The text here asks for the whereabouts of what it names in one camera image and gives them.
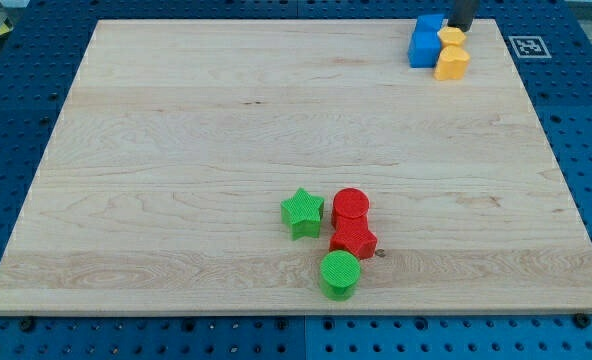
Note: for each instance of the green star block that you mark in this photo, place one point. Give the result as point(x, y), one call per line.
point(302, 214)

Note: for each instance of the red cylinder block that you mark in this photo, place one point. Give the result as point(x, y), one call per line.
point(350, 205)

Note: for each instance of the red star block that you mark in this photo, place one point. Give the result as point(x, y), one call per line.
point(354, 236)

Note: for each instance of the wooden board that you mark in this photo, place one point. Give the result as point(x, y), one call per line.
point(160, 188)

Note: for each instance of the yellow hexagon block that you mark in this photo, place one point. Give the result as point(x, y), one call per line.
point(451, 36)

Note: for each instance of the green cylinder block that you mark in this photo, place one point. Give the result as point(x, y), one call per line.
point(340, 273)

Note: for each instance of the yellow heart block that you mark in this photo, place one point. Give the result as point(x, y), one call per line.
point(452, 63)

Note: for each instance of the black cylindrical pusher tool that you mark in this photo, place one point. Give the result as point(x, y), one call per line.
point(462, 14)

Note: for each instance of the white fiducial marker tag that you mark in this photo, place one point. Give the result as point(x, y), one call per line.
point(529, 47)

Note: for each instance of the blue cube block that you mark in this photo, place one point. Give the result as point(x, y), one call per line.
point(424, 49)

